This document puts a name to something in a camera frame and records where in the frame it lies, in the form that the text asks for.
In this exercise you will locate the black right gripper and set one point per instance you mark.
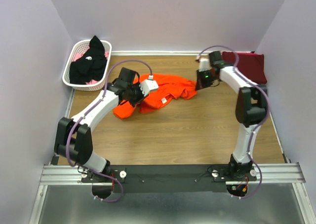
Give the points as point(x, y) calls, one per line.
point(200, 84)

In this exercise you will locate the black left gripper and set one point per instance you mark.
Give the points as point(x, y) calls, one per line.
point(137, 87)

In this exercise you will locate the orange t shirt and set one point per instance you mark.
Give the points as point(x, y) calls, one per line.
point(169, 87)

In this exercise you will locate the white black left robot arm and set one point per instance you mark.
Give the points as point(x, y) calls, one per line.
point(74, 135)

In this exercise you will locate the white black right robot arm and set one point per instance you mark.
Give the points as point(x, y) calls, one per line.
point(252, 107)

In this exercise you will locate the pink garment in basket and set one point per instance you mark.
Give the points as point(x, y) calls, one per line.
point(87, 70)

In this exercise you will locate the black t shirt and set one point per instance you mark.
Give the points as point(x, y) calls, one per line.
point(96, 48)

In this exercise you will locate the folded maroon t shirt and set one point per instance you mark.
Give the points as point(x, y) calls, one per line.
point(252, 66)

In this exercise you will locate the white plastic laundry basket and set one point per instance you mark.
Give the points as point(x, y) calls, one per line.
point(81, 47)

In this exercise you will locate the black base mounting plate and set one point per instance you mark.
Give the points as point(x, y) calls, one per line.
point(168, 179)

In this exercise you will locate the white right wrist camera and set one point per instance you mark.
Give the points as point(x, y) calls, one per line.
point(204, 65)

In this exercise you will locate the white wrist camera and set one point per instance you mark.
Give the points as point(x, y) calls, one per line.
point(147, 86)
point(204, 65)

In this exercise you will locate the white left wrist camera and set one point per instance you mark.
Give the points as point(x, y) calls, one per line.
point(147, 86)

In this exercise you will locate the aluminium extrusion rail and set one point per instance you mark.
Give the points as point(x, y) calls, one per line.
point(281, 173)

